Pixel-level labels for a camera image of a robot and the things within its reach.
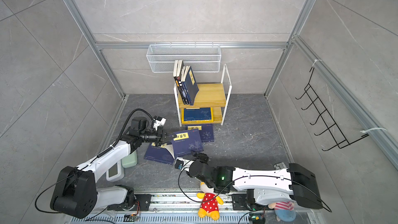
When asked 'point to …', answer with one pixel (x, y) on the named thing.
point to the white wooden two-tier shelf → (209, 103)
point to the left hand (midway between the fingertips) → (175, 134)
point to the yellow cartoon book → (196, 122)
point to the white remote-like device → (280, 166)
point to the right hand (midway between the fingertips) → (191, 153)
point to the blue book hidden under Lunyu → (164, 154)
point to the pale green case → (130, 160)
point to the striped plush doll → (284, 210)
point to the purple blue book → (187, 141)
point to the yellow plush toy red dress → (209, 202)
